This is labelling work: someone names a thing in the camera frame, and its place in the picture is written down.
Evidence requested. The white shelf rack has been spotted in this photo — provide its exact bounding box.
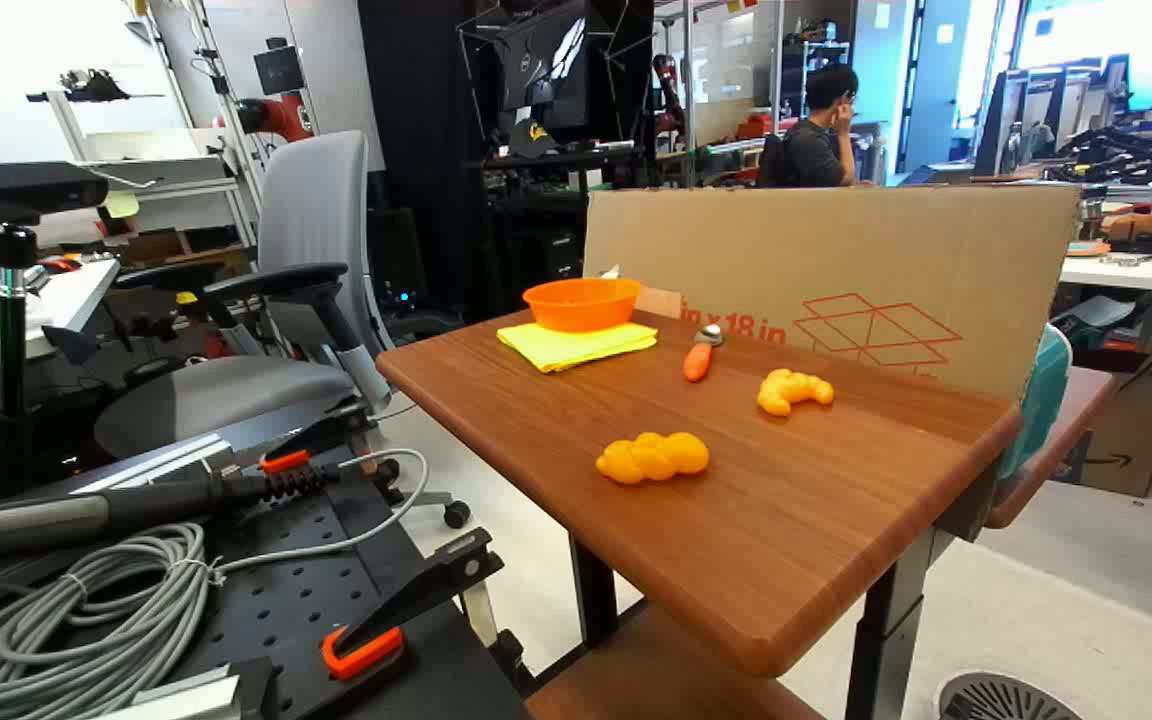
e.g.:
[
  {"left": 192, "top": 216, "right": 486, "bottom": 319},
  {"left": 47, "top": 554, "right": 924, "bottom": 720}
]
[{"left": 26, "top": 76, "right": 259, "bottom": 246}]

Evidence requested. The coiled grey cable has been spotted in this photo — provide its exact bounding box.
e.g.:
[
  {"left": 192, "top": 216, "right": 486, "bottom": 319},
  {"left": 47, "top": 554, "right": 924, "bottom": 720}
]
[{"left": 0, "top": 519, "right": 216, "bottom": 720}]

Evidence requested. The black clamp with orange handle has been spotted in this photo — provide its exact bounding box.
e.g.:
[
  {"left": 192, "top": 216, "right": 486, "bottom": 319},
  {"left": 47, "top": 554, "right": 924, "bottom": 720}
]
[{"left": 317, "top": 525, "right": 508, "bottom": 687}]

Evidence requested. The brown cardboard box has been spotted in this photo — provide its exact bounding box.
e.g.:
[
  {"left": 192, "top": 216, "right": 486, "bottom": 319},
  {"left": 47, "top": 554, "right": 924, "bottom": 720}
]
[{"left": 1069, "top": 331, "right": 1152, "bottom": 501}]

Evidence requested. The teal fabric object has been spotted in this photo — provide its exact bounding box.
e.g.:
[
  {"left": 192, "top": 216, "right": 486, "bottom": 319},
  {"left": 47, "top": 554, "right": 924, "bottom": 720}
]
[{"left": 994, "top": 319, "right": 1077, "bottom": 484}]

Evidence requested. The grey office chair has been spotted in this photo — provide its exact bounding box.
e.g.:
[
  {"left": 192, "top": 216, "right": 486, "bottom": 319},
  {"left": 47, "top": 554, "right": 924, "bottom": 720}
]
[{"left": 91, "top": 129, "right": 471, "bottom": 532}]

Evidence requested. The low wooden shelf board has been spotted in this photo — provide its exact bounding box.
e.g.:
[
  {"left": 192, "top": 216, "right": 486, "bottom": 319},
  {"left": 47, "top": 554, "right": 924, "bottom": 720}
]
[{"left": 525, "top": 605, "right": 828, "bottom": 720}]

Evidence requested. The black camera on stand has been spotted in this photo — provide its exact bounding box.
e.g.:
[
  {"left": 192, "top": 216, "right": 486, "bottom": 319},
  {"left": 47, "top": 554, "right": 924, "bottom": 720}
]
[{"left": 0, "top": 161, "right": 110, "bottom": 484}]

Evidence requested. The seated person in dark shirt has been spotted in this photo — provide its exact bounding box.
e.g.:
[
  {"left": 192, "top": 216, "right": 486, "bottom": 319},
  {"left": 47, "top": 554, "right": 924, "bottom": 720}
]
[{"left": 756, "top": 61, "right": 862, "bottom": 193}]

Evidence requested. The orange lumpy plush toy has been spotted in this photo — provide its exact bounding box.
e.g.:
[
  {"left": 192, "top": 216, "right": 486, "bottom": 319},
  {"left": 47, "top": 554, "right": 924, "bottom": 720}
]
[{"left": 593, "top": 429, "right": 713, "bottom": 488}]

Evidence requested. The white work table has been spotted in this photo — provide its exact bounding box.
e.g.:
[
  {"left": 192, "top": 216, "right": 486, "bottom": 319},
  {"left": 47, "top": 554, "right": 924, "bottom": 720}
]
[{"left": 1055, "top": 246, "right": 1152, "bottom": 303}]

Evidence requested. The black perforated mounting board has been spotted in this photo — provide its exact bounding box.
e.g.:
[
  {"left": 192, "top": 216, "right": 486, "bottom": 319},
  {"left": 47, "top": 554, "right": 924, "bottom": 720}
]
[{"left": 0, "top": 458, "right": 533, "bottom": 720}]

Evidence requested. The round black floor fan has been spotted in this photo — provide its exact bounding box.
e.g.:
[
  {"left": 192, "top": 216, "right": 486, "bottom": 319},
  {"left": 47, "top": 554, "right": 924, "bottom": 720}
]
[{"left": 933, "top": 670, "right": 1087, "bottom": 720}]

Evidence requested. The brown cardboard box panel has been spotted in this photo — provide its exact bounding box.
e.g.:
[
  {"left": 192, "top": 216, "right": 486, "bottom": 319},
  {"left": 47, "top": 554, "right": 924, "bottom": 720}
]
[{"left": 579, "top": 183, "right": 1084, "bottom": 404}]

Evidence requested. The long black handle tool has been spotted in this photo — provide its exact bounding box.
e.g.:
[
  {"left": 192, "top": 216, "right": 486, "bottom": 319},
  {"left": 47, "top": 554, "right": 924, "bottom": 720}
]
[{"left": 0, "top": 448, "right": 402, "bottom": 564}]

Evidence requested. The wooden table with black legs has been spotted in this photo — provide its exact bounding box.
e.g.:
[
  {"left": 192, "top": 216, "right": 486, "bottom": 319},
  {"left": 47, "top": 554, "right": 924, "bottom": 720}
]
[{"left": 376, "top": 294, "right": 1022, "bottom": 720}]

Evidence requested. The yellow folded cloth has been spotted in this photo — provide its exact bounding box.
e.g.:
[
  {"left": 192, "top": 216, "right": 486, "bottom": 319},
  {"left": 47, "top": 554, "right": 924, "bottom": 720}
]
[{"left": 490, "top": 318, "right": 660, "bottom": 377}]

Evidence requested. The orange handled metal spoon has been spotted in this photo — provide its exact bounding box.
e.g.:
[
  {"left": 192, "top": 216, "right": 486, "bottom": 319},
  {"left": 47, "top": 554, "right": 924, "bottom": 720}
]
[{"left": 678, "top": 319, "right": 727, "bottom": 390}]

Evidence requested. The orange plastic bowl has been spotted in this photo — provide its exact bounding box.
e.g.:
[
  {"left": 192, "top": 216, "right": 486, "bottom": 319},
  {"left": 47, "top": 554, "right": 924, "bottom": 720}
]
[{"left": 520, "top": 276, "right": 644, "bottom": 337}]

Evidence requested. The orange croissant shaped toy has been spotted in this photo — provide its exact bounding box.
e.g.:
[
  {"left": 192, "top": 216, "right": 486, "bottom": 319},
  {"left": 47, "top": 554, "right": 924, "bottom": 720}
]
[{"left": 751, "top": 364, "right": 838, "bottom": 424}]

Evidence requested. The thin white cable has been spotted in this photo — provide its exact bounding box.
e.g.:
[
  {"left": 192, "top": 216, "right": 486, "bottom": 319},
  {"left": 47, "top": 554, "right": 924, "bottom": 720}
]
[{"left": 209, "top": 445, "right": 431, "bottom": 582}]

